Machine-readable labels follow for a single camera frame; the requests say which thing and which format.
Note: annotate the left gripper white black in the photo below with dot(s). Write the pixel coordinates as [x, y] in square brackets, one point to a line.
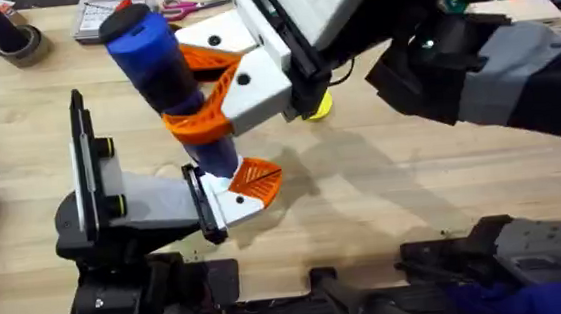
[153, 202]

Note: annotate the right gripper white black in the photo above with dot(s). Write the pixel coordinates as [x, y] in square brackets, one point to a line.
[329, 8]

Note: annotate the blue electric screwdriver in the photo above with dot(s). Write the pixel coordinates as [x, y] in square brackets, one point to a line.
[152, 57]

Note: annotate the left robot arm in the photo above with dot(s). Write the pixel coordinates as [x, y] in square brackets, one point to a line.
[106, 301]

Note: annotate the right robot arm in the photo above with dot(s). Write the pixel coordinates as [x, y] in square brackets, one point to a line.
[544, 71]

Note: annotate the yellow toy vegetable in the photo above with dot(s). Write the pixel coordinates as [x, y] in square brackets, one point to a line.
[323, 107]

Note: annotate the grey flat box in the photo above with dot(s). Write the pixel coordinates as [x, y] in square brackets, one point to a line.
[94, 18]

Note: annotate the left wrist upright black plate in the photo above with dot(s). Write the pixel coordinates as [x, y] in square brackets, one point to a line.
[83, 167]

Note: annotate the brown tape roll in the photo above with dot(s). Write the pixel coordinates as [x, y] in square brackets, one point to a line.
[26, 51]

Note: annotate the pale wooden board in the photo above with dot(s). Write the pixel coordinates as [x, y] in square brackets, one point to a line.
[525, 10]

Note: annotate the blue cloth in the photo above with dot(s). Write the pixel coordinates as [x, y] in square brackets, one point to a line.
[523, 303]

